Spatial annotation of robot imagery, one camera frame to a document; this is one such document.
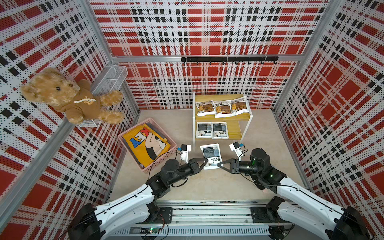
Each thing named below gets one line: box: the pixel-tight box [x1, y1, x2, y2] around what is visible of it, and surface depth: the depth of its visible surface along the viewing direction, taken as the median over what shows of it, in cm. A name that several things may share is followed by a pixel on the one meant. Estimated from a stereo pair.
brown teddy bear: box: [21, 68, 125, 125], surface depth 54 cm
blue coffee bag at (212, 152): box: [200, 143, 223, 170], surface depth 73 cm
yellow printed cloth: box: [123, 123, 171, 168], surface depth 94 cm
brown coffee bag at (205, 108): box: [195, 100, 217, 117], surface depth 75 cm
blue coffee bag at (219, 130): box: [211, 121, 229, 140], surface depth 88 cm
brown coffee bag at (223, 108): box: [213, 100, 233, 118], surface depth 75 cm
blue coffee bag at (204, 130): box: [196, 122, 213, 139], surface depth 89 cm
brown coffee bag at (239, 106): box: [230, 96, 250, 116], surface depth 75 cm
